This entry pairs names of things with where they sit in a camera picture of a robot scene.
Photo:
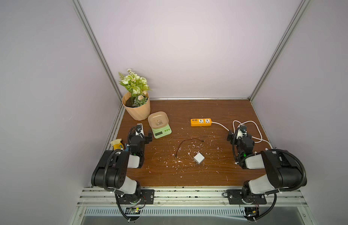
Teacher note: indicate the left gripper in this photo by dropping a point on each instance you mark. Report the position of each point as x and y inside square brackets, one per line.
[139, 138]

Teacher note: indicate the white USB charger adapter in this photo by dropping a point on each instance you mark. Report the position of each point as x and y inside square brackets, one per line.
[199, 158]

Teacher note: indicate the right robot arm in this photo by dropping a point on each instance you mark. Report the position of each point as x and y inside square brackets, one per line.
[284, 172]

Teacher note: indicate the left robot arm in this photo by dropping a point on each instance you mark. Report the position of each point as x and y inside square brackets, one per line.
[111, 170]

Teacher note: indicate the green electronic scale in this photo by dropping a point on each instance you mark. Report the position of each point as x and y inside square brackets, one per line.
[162, 131]

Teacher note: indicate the beige panda bowl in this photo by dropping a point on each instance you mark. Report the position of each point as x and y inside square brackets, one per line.
[158, 120]

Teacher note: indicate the peach flower pot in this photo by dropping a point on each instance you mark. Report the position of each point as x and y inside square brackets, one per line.
[137, 113]

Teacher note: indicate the orange power strip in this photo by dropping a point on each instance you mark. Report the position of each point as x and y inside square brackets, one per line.
[201, 122]

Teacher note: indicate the artificial green white flowers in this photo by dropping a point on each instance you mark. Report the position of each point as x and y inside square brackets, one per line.
[137, 86]

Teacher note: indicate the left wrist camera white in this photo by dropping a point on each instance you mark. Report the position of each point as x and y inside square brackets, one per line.
[139, 130]

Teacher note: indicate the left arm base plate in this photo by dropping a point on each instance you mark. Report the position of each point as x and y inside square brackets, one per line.
[144, 196]

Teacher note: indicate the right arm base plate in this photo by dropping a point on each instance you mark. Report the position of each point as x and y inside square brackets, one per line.
[236, 196]

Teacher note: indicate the aluminium front rail frame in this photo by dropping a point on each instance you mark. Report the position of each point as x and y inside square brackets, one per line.
[221, 201]

